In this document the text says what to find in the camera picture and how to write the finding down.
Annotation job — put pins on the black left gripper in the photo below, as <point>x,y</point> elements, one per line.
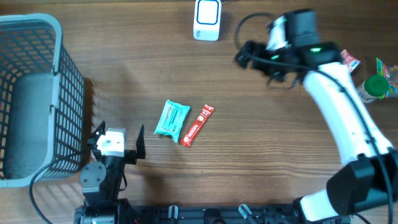
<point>132,155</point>

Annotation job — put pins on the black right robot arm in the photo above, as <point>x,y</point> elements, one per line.
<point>368,177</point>

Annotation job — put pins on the green lid jar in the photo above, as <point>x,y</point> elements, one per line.
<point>373,88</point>

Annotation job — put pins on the grey plastic mesh basket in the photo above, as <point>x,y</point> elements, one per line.
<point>42,102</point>

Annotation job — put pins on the teal wet wipes pack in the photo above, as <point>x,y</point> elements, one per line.
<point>172,119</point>

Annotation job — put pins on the red tissue pack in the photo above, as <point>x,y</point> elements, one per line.
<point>351,62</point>

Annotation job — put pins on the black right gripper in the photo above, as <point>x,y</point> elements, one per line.
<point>258,49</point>

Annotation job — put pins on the red Nescafe stick sachet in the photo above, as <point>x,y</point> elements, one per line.
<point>205,113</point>

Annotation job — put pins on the white barcode scanner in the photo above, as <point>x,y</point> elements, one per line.
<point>207,19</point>

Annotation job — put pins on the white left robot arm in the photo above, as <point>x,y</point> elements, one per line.
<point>101,180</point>

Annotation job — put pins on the Haribo gummy candy bag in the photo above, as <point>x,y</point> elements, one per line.
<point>390,74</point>

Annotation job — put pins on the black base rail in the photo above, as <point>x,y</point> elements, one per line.
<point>266,214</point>

